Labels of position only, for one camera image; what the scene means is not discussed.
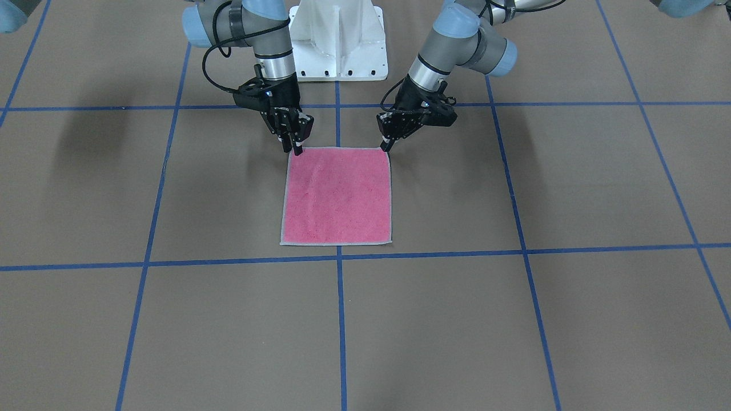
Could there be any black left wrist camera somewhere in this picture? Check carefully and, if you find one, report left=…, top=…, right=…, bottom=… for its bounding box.
left=419, top=97, right=457, bottom=127

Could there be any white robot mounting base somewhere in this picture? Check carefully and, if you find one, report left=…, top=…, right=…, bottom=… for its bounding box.
left=289, top=1, right=389, bottom=83

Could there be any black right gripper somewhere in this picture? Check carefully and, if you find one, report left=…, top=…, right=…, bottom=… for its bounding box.
left=258, top=74, right=314, bottom=156

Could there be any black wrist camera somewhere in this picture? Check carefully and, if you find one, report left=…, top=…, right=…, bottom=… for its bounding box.
left=232, top=78, right=271, bottom=112
left=419, top=97, right=457, bottom=127

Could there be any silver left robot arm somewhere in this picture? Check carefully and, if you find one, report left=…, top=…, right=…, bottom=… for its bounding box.
left=376, top=1, right=729, bottom=151

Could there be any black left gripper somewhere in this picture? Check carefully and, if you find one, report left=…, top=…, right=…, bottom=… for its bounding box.
left=376, top=77, right=447, bottom=152

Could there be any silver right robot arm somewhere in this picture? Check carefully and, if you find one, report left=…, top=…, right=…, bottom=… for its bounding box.
left=2, top=1, right=314, bottom=155

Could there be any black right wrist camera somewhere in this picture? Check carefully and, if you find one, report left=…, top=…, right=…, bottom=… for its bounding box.
left=232, top=78, right=271, bottom=112

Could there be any pink towel with grey edge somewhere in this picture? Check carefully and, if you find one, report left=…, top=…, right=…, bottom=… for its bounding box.
left=280, top=147, right=392, bottom=245

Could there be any brown paper table cover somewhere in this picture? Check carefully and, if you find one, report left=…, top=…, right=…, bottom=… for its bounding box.
left=1, top=1, right=730, bottom=410

